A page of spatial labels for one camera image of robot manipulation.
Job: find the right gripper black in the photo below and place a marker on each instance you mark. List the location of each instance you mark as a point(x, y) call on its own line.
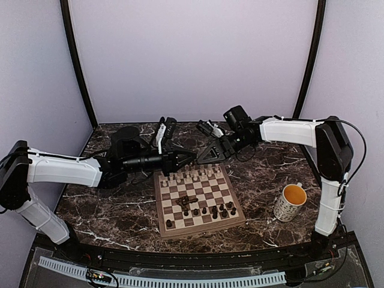
point(220, 151)

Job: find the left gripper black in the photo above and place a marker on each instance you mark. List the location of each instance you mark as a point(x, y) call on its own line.
point(171, 163)

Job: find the wooden chess board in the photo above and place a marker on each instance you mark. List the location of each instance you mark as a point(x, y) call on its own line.
point(211, 185)

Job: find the patterned mug yellow inside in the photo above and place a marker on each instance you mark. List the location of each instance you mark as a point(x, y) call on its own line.
point(290, 202)

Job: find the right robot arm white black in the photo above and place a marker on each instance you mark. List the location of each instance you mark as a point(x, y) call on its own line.
point(326, 136)

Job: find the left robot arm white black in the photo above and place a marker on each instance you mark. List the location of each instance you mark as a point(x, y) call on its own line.
point(128, 153)

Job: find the pile of dark chess pieces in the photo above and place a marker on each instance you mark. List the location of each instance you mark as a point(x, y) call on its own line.
point(186, 200)

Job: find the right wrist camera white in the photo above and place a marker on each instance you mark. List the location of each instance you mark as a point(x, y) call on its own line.
point(210, 129)

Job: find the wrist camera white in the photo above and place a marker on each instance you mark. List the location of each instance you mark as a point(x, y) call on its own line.
point(164, 132)
point(210, 129)

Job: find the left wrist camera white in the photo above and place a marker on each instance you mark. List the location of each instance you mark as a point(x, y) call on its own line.
point(164, 132)

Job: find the black front rail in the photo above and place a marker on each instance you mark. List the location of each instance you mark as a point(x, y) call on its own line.
point(284, 257)

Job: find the right black frame post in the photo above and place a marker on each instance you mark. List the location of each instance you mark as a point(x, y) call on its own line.
point(311, 60)

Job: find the black frame post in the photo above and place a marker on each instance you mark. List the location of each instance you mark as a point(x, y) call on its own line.
point(311, 60)
point(75, 59)

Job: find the white slotted cable duct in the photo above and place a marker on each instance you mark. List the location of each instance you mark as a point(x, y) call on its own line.
point(99, 278)

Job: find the left black frame post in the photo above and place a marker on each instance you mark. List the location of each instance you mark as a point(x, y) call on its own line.
point(75, 59)

